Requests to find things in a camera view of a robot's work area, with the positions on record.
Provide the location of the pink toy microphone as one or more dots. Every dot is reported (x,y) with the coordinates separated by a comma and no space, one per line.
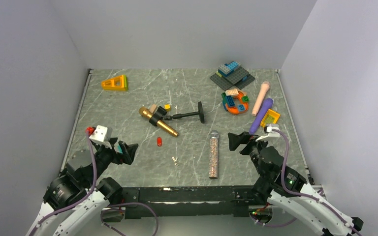
(264,87)

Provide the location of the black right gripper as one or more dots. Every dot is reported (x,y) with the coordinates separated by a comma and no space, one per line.
(235,139)

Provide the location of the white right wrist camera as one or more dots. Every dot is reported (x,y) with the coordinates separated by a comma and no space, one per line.
(269,130)

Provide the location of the gold microphone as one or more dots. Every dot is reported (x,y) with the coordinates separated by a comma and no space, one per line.
(159,123)

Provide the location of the black microphone stand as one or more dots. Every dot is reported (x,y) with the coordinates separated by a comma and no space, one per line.
(161,114)

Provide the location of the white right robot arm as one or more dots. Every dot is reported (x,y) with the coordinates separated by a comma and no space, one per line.
(282,186)

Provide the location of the purple toy microphone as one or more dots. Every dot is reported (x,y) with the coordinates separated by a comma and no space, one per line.
(266,105)

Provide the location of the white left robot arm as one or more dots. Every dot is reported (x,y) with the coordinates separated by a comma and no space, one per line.
(77,194)

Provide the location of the yellow orange window brick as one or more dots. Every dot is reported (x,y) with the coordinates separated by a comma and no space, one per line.
(271,117)

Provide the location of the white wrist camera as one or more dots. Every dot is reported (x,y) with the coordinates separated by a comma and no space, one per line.
(99,136)
(269,130)

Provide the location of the yellow small cube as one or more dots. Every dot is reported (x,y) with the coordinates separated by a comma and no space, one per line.
(167,107)

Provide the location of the beige small wooden block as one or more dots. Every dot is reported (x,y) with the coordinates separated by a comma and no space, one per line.
(153,108)

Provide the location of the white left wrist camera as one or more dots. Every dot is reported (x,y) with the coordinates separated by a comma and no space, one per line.
(99,136)

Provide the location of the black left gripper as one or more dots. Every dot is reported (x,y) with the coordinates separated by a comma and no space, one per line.
(128,150)

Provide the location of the grey baseplate brick stack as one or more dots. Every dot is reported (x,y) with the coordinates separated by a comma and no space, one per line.
(230,75)

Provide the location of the orange ring brick assembly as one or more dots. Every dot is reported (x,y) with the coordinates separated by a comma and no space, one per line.
(235,104)

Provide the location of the orange green triangular brick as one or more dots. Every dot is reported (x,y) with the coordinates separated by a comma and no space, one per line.
(117,83)

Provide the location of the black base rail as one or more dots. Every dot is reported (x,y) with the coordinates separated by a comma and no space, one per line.
(170,196)

